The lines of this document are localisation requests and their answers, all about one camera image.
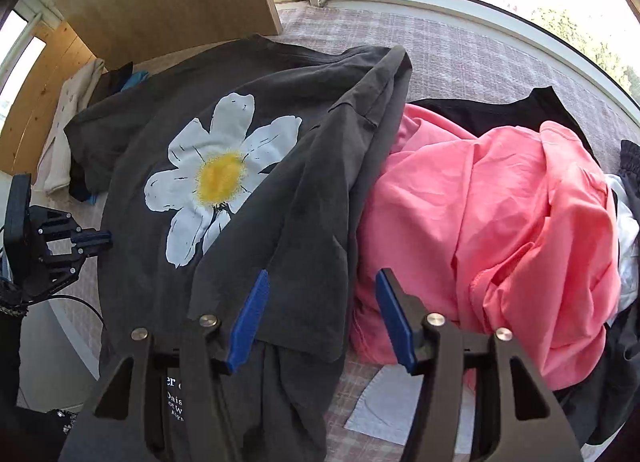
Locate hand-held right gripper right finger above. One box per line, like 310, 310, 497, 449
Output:
375, 268, 586, 462

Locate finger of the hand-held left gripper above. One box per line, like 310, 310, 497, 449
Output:
30, 241, 112, 294
30, 207, 114, 245

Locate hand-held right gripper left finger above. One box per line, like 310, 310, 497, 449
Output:
60, 269, 271, 462

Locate pink t-shirt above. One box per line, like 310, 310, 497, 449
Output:
350, 104, 623, 393

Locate grey daisy print t-shirt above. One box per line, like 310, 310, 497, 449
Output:
64, 34, 413, 462

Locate navy folded garment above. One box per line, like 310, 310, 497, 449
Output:
69, 159, 102, 203

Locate beige knit cardigan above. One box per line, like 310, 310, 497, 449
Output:
37, 58, 107, 195

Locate pine plank panel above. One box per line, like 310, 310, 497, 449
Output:
0, 22, 96, 175

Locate black t-shirt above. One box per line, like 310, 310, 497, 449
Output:
410, 86, 601, 168

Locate dark grey shorts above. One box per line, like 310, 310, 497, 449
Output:
550, 139, 640, 448

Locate white garment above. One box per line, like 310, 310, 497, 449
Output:
345, 174, 640, 445

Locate pink plaid blanket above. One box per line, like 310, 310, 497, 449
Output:
50, 4, 640, 462

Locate black cable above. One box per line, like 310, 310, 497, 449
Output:
0, 292, 108, 343

